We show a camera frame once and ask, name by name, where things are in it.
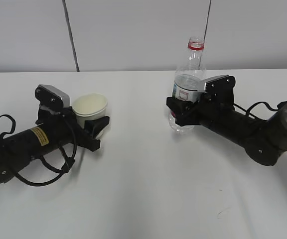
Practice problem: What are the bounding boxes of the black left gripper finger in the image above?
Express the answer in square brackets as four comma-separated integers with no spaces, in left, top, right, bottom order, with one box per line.
[166,97,196,117]

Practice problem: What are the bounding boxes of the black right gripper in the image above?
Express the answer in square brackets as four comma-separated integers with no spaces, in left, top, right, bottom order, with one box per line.
[175,93,233,126]

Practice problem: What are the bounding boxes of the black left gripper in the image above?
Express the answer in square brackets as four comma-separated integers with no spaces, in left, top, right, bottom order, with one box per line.
[36,106,110,152]

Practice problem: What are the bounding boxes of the white paper cup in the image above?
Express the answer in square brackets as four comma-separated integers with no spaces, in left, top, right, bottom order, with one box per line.
[72,93,108,132]

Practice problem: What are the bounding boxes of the Nongfu Spring water bottle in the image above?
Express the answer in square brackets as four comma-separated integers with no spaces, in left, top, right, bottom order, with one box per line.
[168,36,207,133]

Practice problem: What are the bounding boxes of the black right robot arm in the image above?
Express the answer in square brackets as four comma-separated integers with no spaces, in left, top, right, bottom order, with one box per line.
[166,94,287,166]

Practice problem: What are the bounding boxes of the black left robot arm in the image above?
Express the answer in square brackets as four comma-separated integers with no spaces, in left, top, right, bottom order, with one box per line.
[0,108,110,187]

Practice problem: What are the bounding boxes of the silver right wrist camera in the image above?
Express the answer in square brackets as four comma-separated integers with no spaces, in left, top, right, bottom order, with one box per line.
[197,75,236,94]

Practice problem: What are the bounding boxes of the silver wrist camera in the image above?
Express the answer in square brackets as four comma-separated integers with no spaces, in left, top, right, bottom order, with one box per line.
[35,84,70,112]
[197,75,236,94]

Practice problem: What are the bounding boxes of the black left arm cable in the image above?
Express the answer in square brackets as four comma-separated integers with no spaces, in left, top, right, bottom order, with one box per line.
[0,114,78,187]

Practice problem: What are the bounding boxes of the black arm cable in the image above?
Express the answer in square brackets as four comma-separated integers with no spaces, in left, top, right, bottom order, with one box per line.
[232,101,287,119]
[0,114,78,187]

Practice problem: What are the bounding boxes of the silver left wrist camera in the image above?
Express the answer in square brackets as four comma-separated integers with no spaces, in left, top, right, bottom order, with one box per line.
[35,84,70,112]

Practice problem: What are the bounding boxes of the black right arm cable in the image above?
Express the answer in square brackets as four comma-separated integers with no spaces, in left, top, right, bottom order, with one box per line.
[232,101,287,119]

